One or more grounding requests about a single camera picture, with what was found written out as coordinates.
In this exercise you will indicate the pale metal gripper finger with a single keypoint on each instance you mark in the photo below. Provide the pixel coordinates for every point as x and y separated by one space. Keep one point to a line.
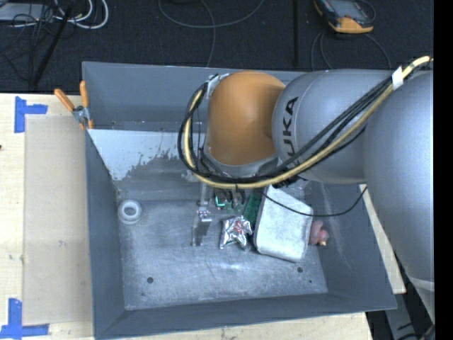
196 234
207 227

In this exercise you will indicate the dark green flat block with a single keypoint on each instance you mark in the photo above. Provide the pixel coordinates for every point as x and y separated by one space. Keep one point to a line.
252 208

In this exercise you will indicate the crumpled silver foil packet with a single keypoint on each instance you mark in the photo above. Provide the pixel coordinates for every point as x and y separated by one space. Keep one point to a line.
233 234

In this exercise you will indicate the grey metal bin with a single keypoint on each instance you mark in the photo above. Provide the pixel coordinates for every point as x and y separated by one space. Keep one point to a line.
177 271

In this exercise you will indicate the white rectangular sponge block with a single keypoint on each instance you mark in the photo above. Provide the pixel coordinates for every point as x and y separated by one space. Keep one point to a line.
281 230

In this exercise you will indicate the pink toy figure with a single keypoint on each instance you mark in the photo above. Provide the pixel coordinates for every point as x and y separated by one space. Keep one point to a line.
318 233

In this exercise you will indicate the pale flat board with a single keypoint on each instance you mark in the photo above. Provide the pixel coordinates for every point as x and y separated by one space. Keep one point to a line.
53 207

